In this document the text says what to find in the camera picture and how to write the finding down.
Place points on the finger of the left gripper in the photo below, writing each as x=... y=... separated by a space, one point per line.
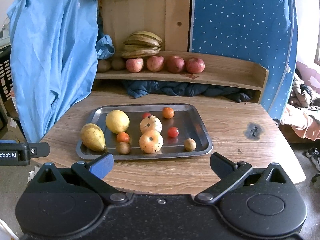
x=38 y=150

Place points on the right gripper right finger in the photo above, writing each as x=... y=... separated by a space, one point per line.
x=232 y=175

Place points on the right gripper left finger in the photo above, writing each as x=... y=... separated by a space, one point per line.
x=91 y=175

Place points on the yellow green pear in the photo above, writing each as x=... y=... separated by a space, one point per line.
x=93 y=137

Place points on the small orange tangerine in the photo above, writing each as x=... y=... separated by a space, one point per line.
x=123 y=137
x=168 y=112

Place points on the yellow lemon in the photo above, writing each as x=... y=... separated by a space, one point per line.
x=117 y=121

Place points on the orange persimmon fruit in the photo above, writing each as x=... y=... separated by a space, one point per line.
x=151 y=142

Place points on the small red tomato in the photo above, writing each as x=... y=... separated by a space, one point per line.
x=145 y=115
x=173 y=132

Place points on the pale speckled round fruit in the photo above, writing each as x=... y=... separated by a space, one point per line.
x=151 y=122

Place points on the black crate left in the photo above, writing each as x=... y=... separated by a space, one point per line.
x=5 y=74

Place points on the metal baking tray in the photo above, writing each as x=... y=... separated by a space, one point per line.
x=186 y=119

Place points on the dark blue cloth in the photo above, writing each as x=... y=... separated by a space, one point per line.
x=138 y=89

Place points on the pile of clothes right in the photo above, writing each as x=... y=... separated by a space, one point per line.
x=300 y=120

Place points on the brown kiwi left shelf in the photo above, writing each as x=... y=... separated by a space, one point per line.
x=103 y=66

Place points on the brown kiwi shelf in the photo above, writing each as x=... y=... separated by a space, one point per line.
x=103 y=66
x=118 y=64

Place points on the brown kiwi right shelf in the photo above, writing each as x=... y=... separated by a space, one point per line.
x=118 y=64

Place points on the red apple far right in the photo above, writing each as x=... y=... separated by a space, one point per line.
x=195 y=65

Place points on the red apple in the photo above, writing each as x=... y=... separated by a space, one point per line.
x=155 y=63
x=175 y=64
x=134 y=65
x=195 y=65

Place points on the red apple far left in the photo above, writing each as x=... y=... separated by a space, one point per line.
x=134 y=65

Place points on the light blue hanging garment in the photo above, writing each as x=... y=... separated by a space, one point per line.
x=55 y=48

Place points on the bunch of ripe bananas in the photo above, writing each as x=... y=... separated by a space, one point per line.
x=141 y=44

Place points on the blue starry panel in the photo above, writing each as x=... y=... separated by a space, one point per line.
x=261 y=31

